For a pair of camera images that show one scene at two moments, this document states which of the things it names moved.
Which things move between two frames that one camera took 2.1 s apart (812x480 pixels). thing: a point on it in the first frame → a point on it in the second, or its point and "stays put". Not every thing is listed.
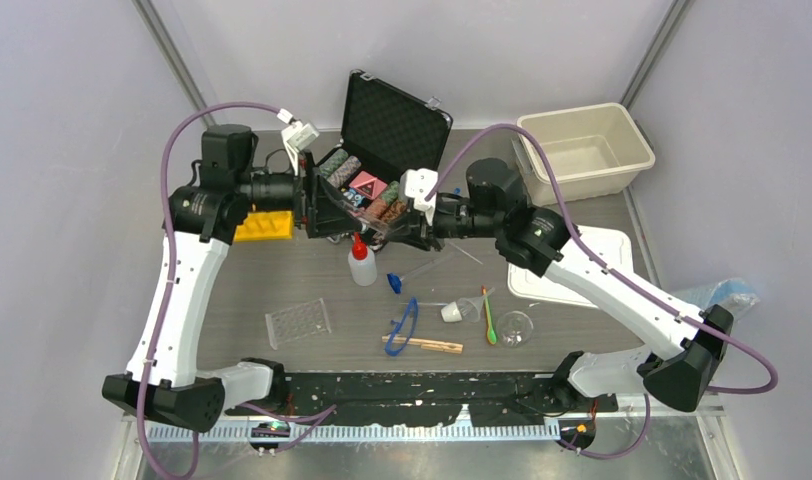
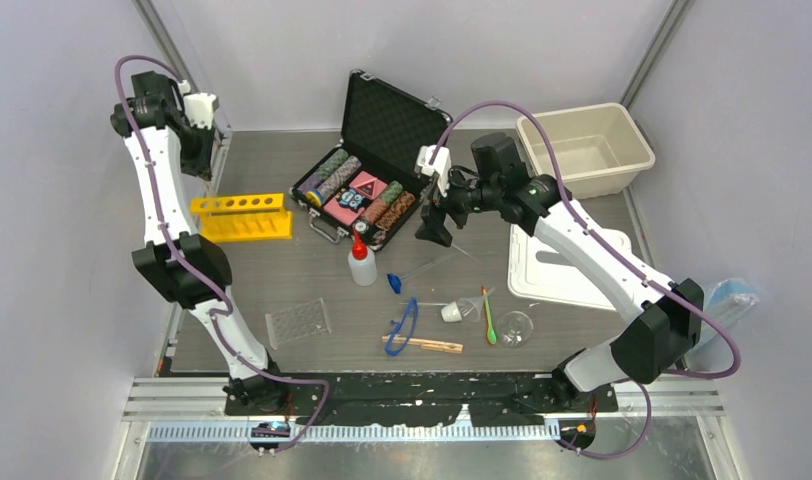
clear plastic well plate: [297, 322] stays put
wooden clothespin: [444, 346] stays put
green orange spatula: [491, 334] stays put
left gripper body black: [310, 173] → [195, 146]
